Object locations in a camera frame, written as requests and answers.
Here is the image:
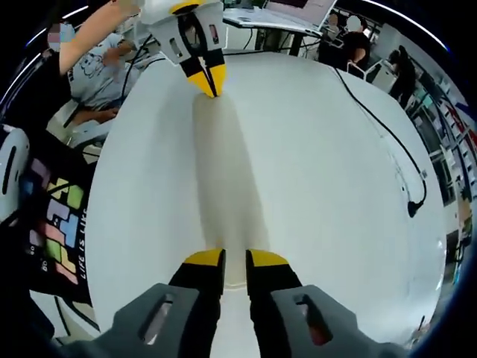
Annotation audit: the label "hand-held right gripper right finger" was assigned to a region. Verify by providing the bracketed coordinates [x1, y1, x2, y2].
[244, 248, 407, 358]

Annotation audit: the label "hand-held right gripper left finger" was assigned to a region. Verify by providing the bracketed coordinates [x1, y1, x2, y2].
[91, 248, 227, 358]

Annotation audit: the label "beige cutlery case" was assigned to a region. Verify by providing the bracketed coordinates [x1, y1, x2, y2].
[192, 92, 271, 292]

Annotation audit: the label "white laptop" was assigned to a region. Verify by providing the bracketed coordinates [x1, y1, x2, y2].
[222, 0, 338, 37]

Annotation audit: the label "person's black printed shirt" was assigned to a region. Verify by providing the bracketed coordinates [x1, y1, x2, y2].
[0, 48, 94, 310]

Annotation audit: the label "white box cabinet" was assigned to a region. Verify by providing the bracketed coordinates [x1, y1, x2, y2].
[367, 59, 397, 90]

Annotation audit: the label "white office chair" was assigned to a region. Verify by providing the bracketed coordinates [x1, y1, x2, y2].
[0, 126, 31, 224]

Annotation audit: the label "white storage shelves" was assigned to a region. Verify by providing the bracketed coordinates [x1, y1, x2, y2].
[408, 70, 477, 210]

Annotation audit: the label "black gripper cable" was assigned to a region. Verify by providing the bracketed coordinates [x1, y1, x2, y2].
[118, 33, 154, 110]

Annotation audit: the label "black power cable with plug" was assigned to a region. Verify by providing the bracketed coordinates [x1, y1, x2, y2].
[332, 66, 429, 219]

